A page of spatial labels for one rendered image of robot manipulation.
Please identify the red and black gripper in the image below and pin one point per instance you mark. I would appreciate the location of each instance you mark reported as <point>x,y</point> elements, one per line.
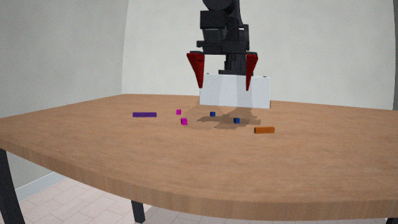
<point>223,47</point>

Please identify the orange rod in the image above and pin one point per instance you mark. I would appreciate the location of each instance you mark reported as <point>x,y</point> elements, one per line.
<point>260,130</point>

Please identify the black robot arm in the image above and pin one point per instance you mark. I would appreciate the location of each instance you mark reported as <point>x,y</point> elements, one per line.
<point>215,27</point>

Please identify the purple rod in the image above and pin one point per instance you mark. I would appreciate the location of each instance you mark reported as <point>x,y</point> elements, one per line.
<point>145,114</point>

